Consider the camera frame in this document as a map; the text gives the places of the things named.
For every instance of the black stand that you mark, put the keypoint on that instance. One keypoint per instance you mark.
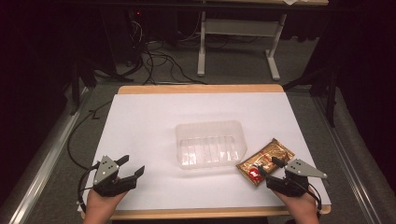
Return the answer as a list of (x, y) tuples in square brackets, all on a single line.
[(81, 74), (327, 84)]

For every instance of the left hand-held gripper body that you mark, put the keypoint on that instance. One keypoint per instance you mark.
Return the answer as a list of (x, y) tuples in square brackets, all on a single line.
[(109, 180)]

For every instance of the person's right hand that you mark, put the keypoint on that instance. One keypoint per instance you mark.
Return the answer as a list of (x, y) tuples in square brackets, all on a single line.
[(299, 208)]

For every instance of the clear plastic container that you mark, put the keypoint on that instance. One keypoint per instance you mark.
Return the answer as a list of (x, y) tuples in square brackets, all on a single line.
[(210, 144)]

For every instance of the aluminium floor rail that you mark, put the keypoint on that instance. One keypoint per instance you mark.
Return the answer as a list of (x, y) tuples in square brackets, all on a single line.
[(43, 161), (351, 155)]

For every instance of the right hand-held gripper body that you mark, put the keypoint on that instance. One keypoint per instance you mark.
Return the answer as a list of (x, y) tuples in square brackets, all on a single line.
[(292, 180)]

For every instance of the gold snack packet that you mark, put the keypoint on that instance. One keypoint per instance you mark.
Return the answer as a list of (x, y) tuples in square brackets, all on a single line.
[(264, 161)]

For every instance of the white paper sheet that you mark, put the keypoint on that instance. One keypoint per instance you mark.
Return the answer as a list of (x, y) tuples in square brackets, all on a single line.
[(155, 130)]

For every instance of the white metal desk frame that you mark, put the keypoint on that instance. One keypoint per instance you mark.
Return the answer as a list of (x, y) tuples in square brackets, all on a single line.
[(239, 31)]

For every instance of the person's left hand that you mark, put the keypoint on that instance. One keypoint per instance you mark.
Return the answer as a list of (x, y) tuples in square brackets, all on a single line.
[(101, 205)]

